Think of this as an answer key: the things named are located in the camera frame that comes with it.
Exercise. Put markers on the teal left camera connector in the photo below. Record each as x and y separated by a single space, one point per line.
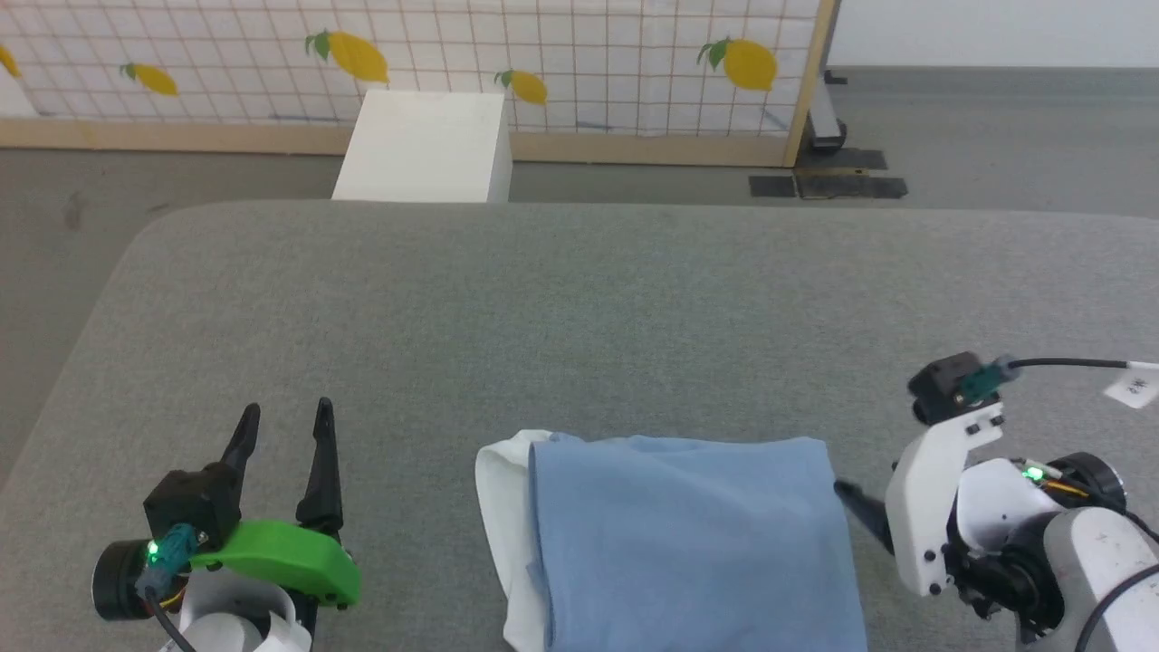
170 557

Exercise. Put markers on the teal camera connector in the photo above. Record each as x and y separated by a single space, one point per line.
170 557
987 380

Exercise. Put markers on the light blue polo shirt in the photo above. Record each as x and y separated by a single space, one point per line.
688 543

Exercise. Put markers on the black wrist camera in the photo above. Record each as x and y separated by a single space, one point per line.
195 503
942 385

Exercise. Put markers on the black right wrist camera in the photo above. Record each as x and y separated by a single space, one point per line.
942 385

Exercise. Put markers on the small black floor patch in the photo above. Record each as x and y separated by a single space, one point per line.
772 186

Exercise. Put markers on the grey metal partition stand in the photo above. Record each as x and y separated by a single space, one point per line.
826 118

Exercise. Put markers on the white box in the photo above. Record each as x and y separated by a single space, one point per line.
426 145

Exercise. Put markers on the teal right camera connector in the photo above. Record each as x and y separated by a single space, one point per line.
987 380

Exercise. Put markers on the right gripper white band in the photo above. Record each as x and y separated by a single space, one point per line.
928 507

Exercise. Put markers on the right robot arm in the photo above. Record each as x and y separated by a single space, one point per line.
1105 561

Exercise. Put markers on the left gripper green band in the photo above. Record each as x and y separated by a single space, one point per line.
281 557

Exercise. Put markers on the lemon print partition panel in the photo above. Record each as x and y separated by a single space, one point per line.
453 54

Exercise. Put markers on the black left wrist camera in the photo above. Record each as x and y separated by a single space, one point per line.
195 503

